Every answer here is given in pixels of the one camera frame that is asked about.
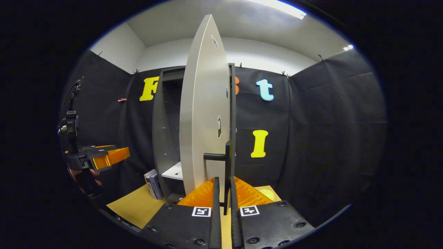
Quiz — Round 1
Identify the white cabinet shelf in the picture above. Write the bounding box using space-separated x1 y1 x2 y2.
162 162 183 181

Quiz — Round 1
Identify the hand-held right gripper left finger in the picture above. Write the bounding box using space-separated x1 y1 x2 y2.
138 177 222 249

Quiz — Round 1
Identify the blue book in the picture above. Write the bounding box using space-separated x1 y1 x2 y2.
151 172 164 201

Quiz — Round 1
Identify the yellow sponge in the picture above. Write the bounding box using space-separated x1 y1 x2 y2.
259 188 276 201

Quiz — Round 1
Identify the dark grey cabinet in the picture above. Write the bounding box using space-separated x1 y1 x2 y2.
152 63 237 203

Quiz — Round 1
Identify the long ceiling light panel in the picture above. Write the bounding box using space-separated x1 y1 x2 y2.
246 0 307 20

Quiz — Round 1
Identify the black backdrop cloth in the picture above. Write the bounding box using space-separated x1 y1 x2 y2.
58 48 387 229

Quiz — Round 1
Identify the black cabinet door handle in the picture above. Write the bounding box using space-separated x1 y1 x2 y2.
204 141 232 215

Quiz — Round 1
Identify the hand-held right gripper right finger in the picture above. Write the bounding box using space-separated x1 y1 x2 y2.
230 176 315 249

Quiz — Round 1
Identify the beige cabinet door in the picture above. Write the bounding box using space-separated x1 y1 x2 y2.
179 14 232 208

